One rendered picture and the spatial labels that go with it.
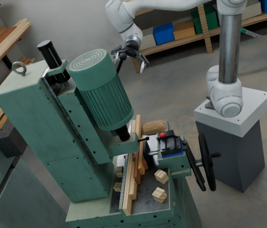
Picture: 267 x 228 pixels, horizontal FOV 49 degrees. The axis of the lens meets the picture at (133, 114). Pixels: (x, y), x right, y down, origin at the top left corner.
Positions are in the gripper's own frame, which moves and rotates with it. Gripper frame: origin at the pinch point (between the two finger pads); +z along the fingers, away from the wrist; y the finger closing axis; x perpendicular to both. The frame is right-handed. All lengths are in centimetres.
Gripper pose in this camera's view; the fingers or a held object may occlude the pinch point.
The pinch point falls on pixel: (128, 64)
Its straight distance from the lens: 145.6
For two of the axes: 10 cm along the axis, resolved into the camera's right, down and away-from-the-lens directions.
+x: 3.4, -7.3, -5.9
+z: -0.7, 6.1, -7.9
